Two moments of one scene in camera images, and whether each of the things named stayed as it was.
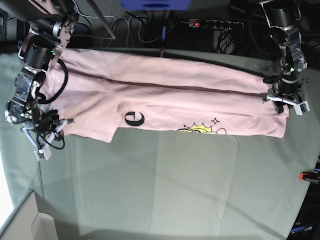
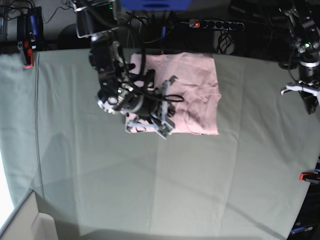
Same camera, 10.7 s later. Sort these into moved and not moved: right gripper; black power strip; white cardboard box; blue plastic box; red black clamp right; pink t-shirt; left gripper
Moved: pink t-shirt; left gripper; right gripper
Not moved: blue plastic box; black power strip; red black clamp right; white cardboard box
